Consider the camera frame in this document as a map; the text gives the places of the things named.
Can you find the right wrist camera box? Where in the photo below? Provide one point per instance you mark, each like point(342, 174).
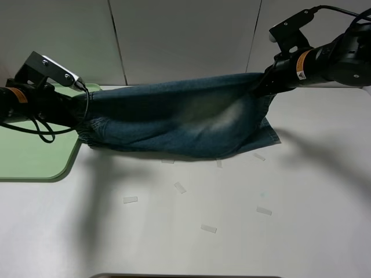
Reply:
point(287, 34)

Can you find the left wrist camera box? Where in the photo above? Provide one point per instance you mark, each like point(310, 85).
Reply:
point(38, 69)

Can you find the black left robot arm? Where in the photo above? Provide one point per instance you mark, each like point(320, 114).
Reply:
point(21, 102)

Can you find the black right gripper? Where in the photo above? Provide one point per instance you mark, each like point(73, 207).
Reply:
point(279, 77)

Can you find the clear tape piece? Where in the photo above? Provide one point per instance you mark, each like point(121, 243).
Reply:
point(208, 228)
point(180, 188)
point(256, 155)
point(219, 163)
point(168, 161)
point(264, 211)
point(130, 199)

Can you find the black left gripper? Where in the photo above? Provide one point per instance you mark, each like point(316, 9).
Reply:
point(47, 104)

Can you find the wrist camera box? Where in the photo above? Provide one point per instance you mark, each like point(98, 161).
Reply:
point(38, 69)
point(287, 34)

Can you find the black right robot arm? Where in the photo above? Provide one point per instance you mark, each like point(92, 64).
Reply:
point(346, 60)

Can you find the children's blue denim shorts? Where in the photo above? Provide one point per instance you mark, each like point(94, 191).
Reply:
point(205, 118)

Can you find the light green plastic tray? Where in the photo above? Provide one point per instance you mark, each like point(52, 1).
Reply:
point(25, 157)

